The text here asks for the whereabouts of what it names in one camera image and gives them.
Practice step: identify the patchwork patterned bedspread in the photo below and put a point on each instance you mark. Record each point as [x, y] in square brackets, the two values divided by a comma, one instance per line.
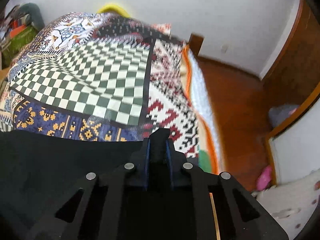
[105, 77]

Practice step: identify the pink slipper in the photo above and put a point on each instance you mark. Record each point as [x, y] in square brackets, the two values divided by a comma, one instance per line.
[264, 179]

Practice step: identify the wooden door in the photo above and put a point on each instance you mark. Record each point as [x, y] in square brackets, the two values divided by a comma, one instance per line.
[295, 73]

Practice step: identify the black pants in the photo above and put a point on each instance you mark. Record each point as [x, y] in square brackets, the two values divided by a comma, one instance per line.
[36, 170]

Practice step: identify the wooden bed post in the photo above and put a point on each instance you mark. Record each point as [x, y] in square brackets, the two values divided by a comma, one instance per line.
[195, 43]

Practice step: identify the yellow curved headboard tube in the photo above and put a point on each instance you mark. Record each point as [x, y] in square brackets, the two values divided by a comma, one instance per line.
[112, 7]

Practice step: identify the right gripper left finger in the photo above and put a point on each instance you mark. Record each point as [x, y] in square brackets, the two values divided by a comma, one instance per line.
[133, 169]

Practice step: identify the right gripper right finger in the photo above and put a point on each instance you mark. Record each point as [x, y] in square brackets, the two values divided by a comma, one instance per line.
[180, 169]

